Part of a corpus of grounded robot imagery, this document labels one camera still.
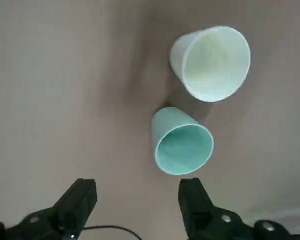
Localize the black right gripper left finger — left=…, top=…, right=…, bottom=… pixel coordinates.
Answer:
left=0, top=177, right=98, bottom=240

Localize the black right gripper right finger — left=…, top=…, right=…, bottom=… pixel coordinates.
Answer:
left=177, top=177, right=297, bottom=240

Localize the small green cup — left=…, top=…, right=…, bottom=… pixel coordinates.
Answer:
left=150, top=106, right=215, bottom=176

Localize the small white cup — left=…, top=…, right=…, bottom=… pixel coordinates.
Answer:
left=169, top=24, right=252, bottom=103

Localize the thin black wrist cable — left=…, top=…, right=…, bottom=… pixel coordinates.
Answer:
left=82, top=224, right=142, bottom=240

